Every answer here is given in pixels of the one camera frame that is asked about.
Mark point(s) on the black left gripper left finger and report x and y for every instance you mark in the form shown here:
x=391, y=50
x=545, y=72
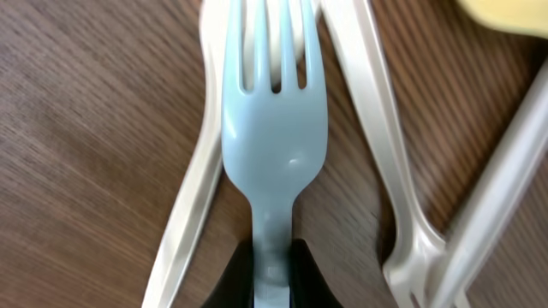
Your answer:
x=234, y=288

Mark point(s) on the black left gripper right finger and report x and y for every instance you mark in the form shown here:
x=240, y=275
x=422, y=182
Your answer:
x=308, y=287

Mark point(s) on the cream plastic fork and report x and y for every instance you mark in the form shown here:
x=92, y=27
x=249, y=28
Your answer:
x=418, y=245

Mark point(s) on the light blue plastic fork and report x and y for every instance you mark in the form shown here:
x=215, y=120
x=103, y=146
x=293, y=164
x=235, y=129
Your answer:
x=273, y=144

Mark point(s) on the white fork long handle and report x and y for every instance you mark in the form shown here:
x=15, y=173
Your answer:
x=493, y=201

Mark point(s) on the white plastic fork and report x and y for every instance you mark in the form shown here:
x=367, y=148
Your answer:
x=200, y=181

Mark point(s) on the yellow plastic fork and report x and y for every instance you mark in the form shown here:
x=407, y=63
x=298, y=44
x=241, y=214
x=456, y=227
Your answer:
x=526, y=17

